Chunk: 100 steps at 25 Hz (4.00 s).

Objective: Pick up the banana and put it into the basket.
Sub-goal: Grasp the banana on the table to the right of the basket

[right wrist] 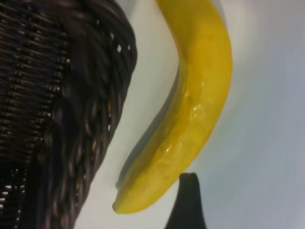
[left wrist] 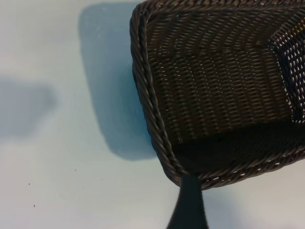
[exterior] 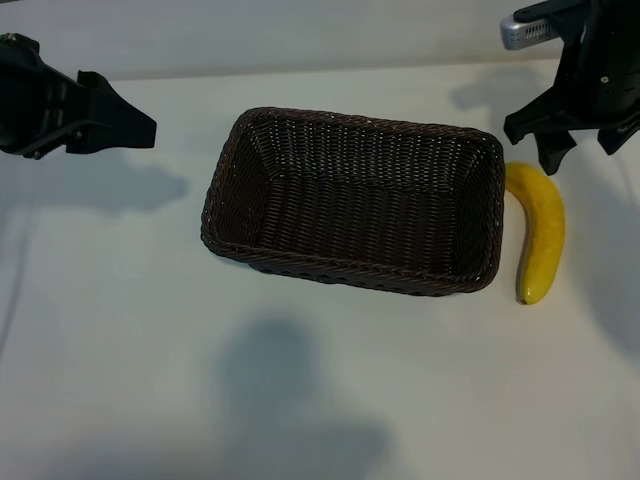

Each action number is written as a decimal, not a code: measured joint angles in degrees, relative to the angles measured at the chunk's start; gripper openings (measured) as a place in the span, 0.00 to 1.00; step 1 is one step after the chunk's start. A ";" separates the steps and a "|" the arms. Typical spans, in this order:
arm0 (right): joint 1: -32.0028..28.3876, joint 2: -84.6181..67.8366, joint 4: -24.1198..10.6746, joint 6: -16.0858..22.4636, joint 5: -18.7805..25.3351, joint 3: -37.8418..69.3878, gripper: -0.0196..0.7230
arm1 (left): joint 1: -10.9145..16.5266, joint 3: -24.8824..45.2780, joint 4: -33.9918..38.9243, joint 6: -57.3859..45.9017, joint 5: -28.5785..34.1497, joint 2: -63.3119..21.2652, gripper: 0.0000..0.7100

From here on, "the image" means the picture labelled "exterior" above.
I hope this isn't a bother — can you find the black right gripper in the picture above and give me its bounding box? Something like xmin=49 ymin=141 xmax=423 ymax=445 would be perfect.
xmin=503 ymin=0 xmax=640 ymax=177

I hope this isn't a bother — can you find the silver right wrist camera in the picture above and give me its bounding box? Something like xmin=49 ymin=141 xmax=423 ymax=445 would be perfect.
xmin=499 ymin=13 xmax=564 ymax=51

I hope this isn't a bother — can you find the black right camera bracket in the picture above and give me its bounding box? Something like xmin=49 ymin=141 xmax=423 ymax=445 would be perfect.
xmin=514 ymin=0 xmax=591 ymax=21

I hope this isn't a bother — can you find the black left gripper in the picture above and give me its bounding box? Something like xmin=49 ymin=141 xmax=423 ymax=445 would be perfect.
xmin=0 ymin=52 xmax=157 ymax=160

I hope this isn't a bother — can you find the dark brown wicker basket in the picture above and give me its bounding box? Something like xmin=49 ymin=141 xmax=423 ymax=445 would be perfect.
xmin=199 ymin=105 xmax=507 ymax=299

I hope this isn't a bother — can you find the yellow banana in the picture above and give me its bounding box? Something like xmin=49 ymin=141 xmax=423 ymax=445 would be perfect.
xmin=504 ymin=161 xmax=566 ymax=306

